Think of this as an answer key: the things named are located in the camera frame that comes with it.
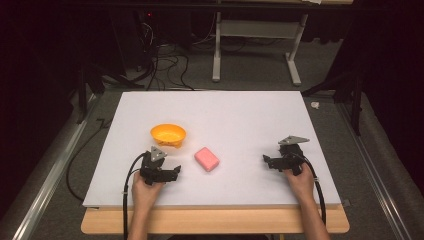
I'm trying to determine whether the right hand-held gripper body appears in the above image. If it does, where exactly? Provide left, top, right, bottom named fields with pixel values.
left=269, top=135, right=311, bottom=177

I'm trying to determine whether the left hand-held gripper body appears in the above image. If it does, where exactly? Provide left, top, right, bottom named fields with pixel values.
left=139, top=145, right=175, bottom=186

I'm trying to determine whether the pink sponge block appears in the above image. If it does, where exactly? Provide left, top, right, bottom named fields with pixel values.
left=194, top=146, right=221, bottom=173

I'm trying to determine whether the orange bowl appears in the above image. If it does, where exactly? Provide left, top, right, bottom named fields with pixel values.
left=149, top=123, right=187, bottom=149

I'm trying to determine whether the person's left hand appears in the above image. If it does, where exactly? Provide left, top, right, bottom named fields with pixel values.
left=131, top=171, right=166, bottom=212

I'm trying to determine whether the person's right hand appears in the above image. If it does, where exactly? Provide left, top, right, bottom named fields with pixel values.
left=283, top=162, right=317, bottom=203

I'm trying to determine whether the white table board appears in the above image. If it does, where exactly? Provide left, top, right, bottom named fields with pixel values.
left=82, top=90, right=342, bottom=209

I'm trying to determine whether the wooden table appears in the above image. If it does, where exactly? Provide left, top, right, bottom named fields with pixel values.
left=80, top=203, right=351, bottom=235

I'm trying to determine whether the black tripod stand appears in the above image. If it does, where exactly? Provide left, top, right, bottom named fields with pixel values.
left=301, top=71, right=364, bottom=137
left=75, top=63, right=144, bottom=125

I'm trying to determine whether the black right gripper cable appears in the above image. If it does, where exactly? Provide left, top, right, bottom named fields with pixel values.
left=290, top=151, right=328, bottom=226

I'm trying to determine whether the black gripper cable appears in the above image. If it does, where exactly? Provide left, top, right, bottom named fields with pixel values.
left=121, top=152, right=147, bottom=240
left=290, top=151, right=328, bottom=226

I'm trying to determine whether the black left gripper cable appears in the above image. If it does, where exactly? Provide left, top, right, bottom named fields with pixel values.
left=121, top=152, right=147, bottom=240

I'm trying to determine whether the black floor cable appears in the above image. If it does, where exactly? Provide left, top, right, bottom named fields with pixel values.
left=65, top=117, right=114, bottom=203

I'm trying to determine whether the tangle of black floor cables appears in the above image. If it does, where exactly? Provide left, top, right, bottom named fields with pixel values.
left=134, top=21, right=196, bottom=92

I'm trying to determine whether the white metal desk frame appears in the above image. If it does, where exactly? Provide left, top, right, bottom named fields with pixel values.
left=211, top=11, right=310, bottom=87

